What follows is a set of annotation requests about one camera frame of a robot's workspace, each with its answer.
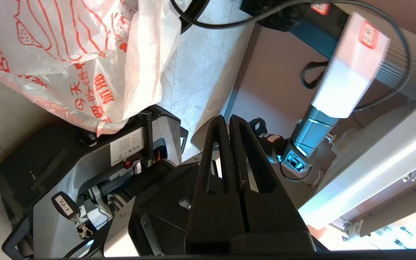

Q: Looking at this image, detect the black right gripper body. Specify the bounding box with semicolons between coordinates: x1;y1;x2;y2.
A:
240;0;304;31

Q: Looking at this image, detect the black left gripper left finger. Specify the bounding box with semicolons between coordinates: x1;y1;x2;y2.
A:
185;115;245;255

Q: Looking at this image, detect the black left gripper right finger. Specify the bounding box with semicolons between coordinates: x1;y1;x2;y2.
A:
229;114;315;253

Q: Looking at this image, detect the fresh white red-printed bag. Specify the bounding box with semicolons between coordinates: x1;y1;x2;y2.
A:
0;0;182;136

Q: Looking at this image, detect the grey black robot base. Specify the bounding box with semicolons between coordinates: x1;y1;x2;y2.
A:
0;105;208;259

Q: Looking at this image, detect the black key with tag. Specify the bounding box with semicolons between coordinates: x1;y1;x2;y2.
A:
52;191;94;239

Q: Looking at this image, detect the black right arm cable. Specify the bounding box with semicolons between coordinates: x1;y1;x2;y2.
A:
170;0;411;113

